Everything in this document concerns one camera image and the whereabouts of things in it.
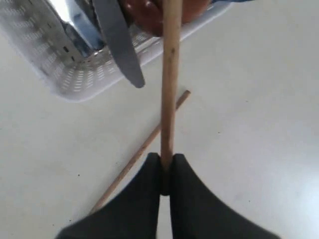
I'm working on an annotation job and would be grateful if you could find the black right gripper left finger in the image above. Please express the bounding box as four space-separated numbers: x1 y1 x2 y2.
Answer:
57 153 162 239

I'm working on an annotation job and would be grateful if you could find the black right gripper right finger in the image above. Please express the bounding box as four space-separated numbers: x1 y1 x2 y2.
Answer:
170 154 278 239

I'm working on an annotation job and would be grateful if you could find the silver table knife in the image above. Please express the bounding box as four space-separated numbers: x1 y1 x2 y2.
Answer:
92 0 145 88

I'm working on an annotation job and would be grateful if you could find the brown round plate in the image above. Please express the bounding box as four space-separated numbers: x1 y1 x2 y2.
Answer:
119 0 210 37

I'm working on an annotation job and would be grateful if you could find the blue snack packet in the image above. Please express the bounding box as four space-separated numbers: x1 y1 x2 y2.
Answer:
60 0 105 58

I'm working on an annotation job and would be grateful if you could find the white perforated plastic basket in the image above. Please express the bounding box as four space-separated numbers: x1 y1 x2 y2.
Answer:
0 0 235 103

